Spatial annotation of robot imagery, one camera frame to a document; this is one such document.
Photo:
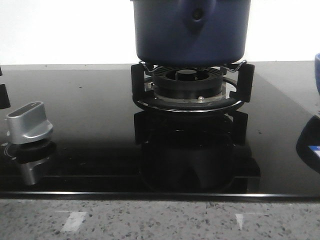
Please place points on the dark blue cooking pot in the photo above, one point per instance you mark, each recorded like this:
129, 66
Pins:
190, 33

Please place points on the light blue plastic bowl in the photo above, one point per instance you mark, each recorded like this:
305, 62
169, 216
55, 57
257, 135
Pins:
317, 71

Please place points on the black pot support grate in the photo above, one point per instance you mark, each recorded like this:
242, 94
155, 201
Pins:
237, 77

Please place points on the black left pot support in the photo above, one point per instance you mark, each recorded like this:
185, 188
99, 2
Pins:
4, 98

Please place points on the black round gas burner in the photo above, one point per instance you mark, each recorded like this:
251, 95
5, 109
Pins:
186, 85

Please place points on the black glass stove top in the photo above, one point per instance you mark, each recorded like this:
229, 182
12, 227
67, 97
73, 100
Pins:
104, 147

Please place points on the silver stove control knob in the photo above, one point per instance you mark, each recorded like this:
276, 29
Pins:
28, 124

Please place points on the blue white stove label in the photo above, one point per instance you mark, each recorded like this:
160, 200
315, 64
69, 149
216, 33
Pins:
315, 149

